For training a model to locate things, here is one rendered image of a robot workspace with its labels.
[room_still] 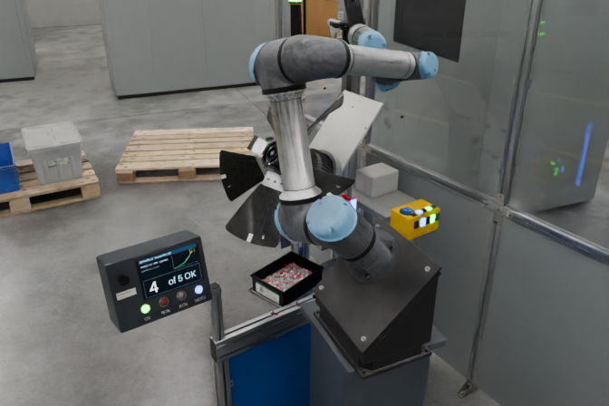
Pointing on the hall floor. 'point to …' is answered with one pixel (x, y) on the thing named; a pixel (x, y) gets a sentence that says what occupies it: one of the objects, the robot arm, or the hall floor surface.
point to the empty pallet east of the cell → (180, 152)
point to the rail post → (222, 382)
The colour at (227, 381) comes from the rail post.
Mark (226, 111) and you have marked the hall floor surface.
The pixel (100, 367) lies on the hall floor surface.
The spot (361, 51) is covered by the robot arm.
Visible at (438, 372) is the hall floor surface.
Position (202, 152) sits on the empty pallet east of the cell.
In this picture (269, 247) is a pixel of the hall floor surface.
